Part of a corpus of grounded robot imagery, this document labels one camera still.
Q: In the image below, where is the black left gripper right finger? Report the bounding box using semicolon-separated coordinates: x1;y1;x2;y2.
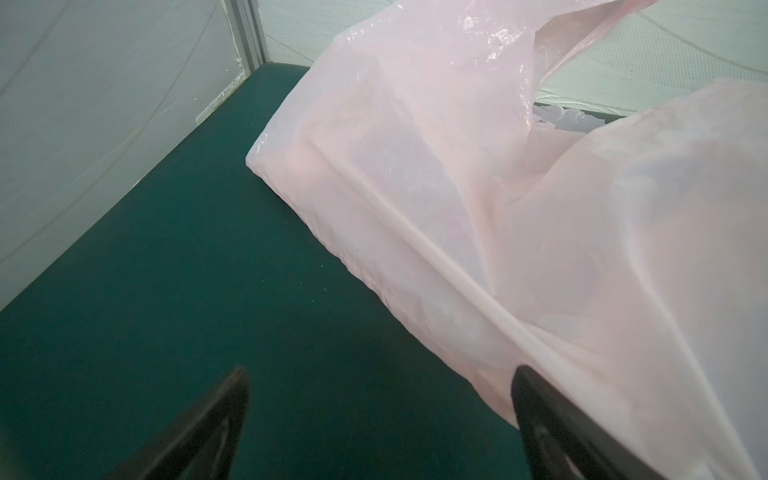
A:
511;365;662;480

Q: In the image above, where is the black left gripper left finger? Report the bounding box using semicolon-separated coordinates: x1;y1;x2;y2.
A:
104;367;250;479

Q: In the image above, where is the pink plastic bag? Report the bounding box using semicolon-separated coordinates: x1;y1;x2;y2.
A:
246;1;767;479

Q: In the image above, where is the green table mat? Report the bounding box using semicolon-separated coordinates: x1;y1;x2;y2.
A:
1;64;530;479

